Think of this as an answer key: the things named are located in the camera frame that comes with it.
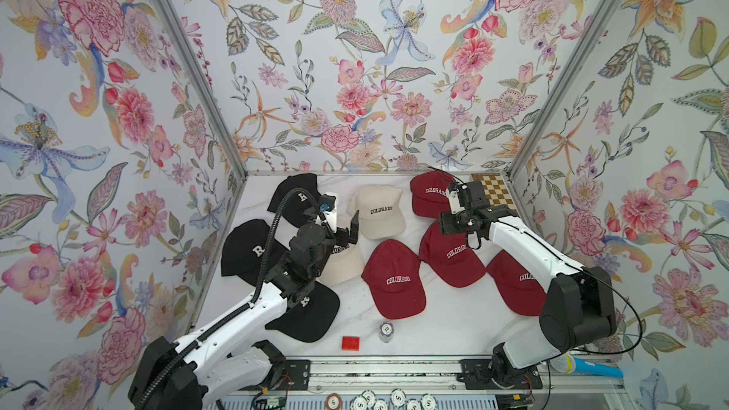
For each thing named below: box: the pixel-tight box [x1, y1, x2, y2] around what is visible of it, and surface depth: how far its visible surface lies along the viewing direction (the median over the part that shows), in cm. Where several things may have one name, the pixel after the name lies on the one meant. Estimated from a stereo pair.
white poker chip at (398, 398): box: [389, 388, 409, 408], surface depth 72 cm
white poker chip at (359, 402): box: [349, 395, 369, 410], surface depth 72 cm
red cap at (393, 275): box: [360, 239, 428, 320], surface depth 88 cm
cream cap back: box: [347, 185, 407, 241], surface depth 106 cm
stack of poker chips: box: [378, 321, 395, 343], surface depth 78 cm
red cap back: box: [410, 169, 457, 219], surface depth 113 cm
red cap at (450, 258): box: [418, 220, 487, 289], surface depth 94 cm
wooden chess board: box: [470, 172, 519, 215], surface depth 116 cm
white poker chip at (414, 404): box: [405, 398, 423, 410], surface depth 72 cm
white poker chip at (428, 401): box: [419, 392, 438, 410], surface depth 72 cm
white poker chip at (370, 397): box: [361, 389, 377, 410], surface depth 72 cm
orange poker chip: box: [326, 392, 343, 410], surface depth 72 cm
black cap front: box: [264, 280, 341, 343], surface depth 83 cm
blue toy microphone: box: [549, 353, 624, 379], surface depth 75 cm
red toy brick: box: [341, 335, 360, 352], surface depth 80 cm
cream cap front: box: [318, 242, 363, 286], surface depth 93 cm
